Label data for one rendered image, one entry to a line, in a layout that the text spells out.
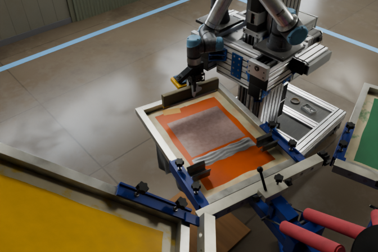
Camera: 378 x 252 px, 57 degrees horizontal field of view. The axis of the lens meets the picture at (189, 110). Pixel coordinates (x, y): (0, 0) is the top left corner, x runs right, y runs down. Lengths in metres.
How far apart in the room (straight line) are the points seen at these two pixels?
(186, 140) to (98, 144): 1.56
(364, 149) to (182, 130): 0.98
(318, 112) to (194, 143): 1.78
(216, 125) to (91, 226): 1.03
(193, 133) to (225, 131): 0.18
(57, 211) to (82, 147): 2.18
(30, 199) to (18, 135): 2.53
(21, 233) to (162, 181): 1.93
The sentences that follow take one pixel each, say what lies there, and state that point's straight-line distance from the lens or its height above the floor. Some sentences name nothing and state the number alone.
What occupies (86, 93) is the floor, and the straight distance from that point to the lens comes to 4.01.
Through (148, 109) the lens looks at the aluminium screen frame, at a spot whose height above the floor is 0.98.
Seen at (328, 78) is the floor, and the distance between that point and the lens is 4.35.
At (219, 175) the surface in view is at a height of 0.95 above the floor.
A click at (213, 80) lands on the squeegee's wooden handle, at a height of 1.14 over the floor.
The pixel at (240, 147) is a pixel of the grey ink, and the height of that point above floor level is 0.96.
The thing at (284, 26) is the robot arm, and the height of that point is 1.48.
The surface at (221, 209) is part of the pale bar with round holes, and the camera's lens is 1.54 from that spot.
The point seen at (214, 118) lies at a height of 0.95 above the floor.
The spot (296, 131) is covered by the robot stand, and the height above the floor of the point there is 0.21.
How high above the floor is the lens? 2.31
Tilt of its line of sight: 40 degrees down
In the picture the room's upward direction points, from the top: 1 degrees counter-clockwise
